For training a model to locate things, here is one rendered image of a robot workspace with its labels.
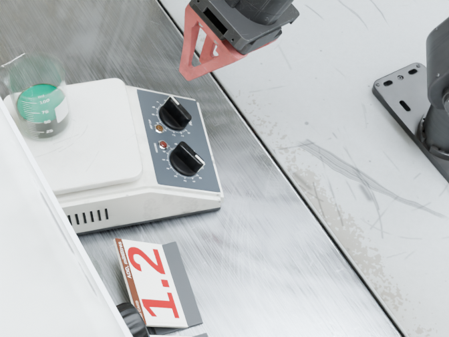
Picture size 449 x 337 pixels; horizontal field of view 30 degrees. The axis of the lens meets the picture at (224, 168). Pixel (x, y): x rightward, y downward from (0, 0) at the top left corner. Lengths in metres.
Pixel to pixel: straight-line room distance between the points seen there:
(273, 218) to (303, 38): 0.25
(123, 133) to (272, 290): 0.21
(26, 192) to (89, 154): 0.63
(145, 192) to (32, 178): 0.62
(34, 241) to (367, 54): 0.86
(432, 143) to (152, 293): 0.34
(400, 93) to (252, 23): 0.27
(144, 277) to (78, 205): 0.09
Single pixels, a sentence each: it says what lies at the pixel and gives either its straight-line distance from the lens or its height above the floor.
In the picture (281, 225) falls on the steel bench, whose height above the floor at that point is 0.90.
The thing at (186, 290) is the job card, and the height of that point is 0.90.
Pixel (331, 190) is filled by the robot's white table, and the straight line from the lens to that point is 0.88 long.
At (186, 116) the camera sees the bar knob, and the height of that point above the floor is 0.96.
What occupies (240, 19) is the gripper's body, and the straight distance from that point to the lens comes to 0.73.
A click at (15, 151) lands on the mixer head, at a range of 0.17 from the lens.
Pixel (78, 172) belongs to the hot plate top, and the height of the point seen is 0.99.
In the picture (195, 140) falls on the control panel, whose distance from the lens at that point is 0.86.
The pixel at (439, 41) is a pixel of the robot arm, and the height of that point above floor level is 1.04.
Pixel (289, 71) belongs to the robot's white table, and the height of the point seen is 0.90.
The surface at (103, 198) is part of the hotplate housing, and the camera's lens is 0.79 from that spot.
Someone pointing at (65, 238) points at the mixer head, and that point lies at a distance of 0.16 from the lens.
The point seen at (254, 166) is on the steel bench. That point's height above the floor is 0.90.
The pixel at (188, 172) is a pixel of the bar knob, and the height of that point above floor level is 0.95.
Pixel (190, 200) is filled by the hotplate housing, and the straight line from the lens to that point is 0.82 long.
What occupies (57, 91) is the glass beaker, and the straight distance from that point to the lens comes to 0.75.
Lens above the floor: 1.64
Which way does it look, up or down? 57 degrees down
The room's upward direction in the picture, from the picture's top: 4 degrees clockwise
